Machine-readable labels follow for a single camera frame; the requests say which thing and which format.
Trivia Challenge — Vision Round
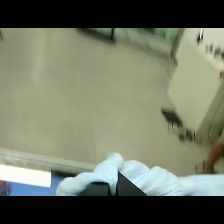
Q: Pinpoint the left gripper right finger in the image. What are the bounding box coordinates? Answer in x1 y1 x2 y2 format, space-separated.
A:
116 171 148 197

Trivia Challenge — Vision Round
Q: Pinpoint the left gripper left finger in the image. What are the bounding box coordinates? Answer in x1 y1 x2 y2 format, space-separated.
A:
78 181 111 197

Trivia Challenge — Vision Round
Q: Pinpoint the silver frame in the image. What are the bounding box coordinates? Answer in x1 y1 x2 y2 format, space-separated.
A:
0 147 98 174

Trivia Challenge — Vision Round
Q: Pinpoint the white garment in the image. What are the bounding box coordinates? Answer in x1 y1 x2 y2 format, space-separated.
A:
55 152 224 197

